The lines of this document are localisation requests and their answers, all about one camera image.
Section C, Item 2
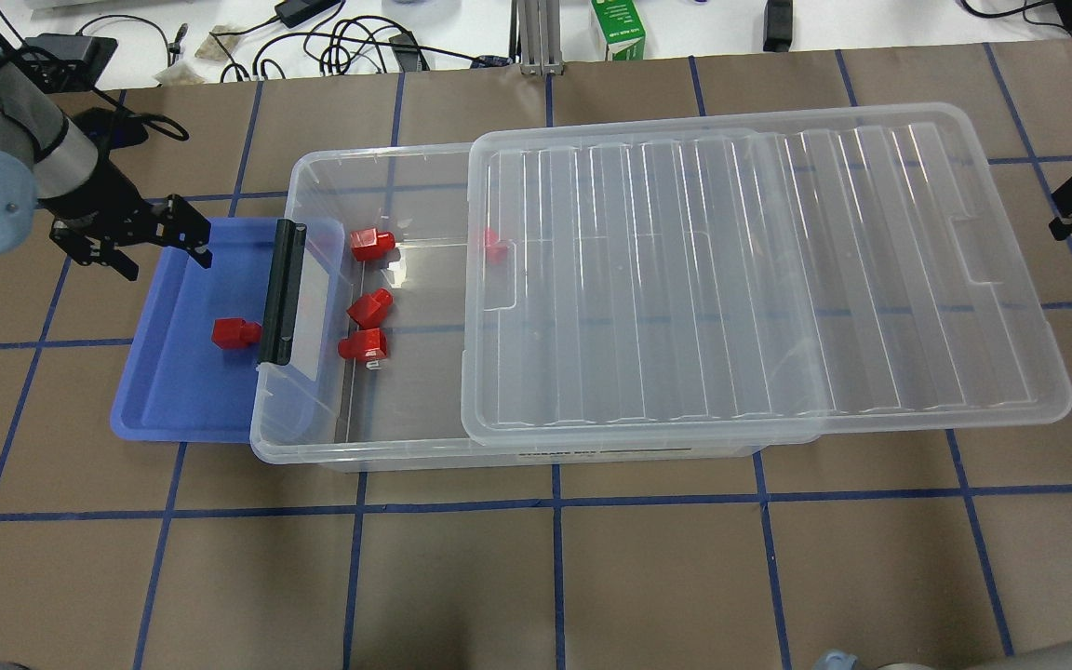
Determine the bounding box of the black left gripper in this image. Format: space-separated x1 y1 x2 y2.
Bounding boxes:
50 172 213 281

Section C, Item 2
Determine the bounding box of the red block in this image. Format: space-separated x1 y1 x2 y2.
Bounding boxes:
481 226 509 264
211 317 262 351
348 226 396 262
336 328 390 366
345 288 394 330

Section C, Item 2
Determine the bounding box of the clear plastic box lid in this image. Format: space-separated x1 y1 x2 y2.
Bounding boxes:
461 102 1072 449

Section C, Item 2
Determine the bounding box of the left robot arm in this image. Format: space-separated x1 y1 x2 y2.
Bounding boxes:
0 43 213 281

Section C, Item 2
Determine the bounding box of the blue plastic tray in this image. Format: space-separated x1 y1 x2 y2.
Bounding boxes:
110 218 279 444

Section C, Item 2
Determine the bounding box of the clear plastic storage box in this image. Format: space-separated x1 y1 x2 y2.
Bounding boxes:
251 119 834 471

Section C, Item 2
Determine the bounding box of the black power adapter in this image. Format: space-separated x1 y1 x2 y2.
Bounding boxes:
274 0 343 27

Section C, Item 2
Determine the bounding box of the black device on desk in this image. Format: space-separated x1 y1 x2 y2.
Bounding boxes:
762 0 795 53

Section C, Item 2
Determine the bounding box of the green white carton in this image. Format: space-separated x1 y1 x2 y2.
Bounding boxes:
589 0 647 62

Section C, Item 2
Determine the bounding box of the black box latch handle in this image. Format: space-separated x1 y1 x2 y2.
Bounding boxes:
257 218 307 366

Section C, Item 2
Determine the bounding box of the aluminium frame post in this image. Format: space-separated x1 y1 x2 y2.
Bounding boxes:
509 0 565 76

